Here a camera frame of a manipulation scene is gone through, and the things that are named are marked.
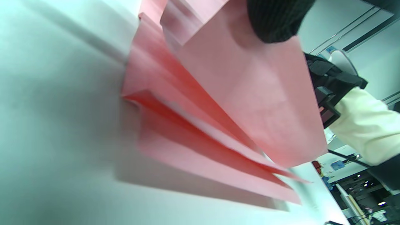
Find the person's right hand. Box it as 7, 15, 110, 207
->
305, 52, 368, 98

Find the person's left hand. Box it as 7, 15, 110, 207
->
247, 0, 316, 43

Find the pink paper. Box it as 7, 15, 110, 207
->
159, 0, 328, 168
137, 125, 302, 205
122, 0, 310, 185

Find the person's right forearm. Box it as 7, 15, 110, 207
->
328, 87, 400, 166

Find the grey black hand controller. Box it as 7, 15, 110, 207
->
328, 50, 359, 77

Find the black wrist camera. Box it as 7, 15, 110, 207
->
317, 86, 341, 129

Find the black sensor cable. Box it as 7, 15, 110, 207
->
327, 149, 375, 168

